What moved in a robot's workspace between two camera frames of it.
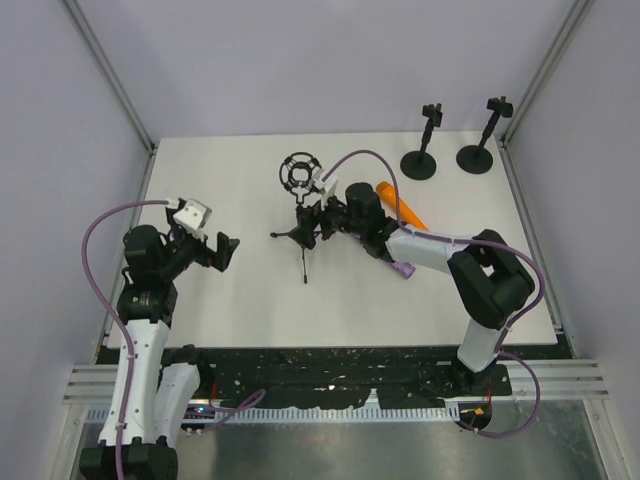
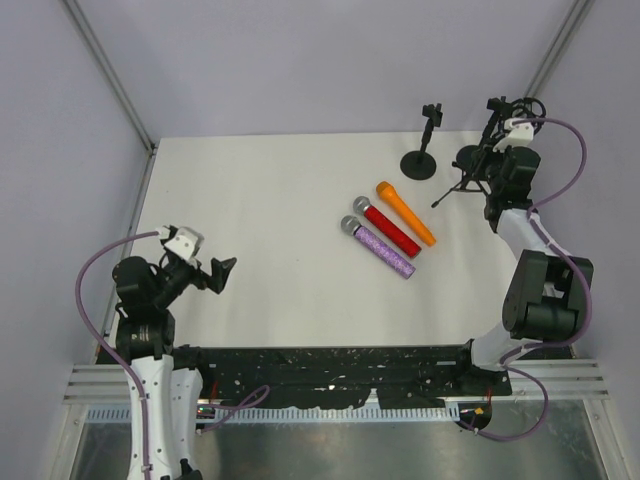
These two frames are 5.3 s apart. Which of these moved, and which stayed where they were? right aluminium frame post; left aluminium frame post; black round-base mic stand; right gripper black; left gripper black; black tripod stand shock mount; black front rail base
Moved: black tripod stand shock mount; right gripper black; left gripper black
Stayed: black round-base mic stand; left aluminium frame post; black front rail base; right aluminium frame post
